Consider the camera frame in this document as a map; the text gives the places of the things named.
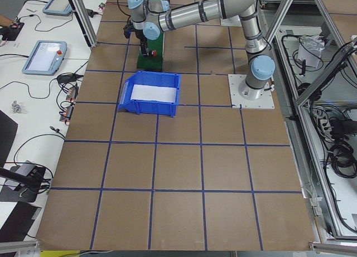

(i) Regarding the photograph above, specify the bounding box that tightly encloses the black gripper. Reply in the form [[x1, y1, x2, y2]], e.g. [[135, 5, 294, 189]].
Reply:
[[136, 31, 147, 56]]

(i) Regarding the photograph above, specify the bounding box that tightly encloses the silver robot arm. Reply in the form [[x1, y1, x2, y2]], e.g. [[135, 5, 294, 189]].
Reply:
[[123, 0, 276, 101]]

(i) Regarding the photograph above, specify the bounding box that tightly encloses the green conveyor belt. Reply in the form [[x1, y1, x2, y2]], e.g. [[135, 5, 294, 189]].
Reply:
[[137, 0, 169, 72]]

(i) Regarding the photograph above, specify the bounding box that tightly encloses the white foam pad left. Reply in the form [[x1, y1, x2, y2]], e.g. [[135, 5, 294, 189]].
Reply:
[[131, 84, 177, 103]]

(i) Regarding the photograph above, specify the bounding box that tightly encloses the blue plastic bin left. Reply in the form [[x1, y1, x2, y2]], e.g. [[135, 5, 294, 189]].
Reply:
[[118, 71, 182, 117]]

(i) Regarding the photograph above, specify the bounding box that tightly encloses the far teach pendant tablet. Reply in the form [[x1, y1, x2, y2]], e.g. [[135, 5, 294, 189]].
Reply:
[[42, 0, 72, 16]]

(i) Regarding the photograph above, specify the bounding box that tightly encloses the teach pendant tablet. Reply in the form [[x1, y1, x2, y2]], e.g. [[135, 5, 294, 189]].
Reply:
[[22, 40, 67, 75], [42, 0, 72, 16]]

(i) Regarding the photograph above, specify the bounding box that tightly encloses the near teach pendant tablet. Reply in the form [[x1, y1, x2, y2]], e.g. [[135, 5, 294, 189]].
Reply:
[[22, 40, 67, 75]]

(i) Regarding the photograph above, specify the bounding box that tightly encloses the black monitor stand base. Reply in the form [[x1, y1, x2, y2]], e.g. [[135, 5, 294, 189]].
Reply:
[[1, 161, 54, 203]]

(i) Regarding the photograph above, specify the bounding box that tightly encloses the aluminium frame post left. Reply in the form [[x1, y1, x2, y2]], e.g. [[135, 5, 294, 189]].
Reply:
[[68, 0, 98, 48]]

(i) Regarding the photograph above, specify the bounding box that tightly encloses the aluminium frame post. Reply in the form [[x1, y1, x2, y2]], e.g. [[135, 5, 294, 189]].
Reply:
[[265, 0, 293, 43], [68, 0, 98, 48]]

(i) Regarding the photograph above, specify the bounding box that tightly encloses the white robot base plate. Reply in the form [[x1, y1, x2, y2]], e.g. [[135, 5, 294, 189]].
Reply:
[[228, 74, 275, 109]]

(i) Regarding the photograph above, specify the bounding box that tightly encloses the aluminium frame post right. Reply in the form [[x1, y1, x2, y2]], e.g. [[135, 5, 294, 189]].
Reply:
[[265, 0, 293, 43]]

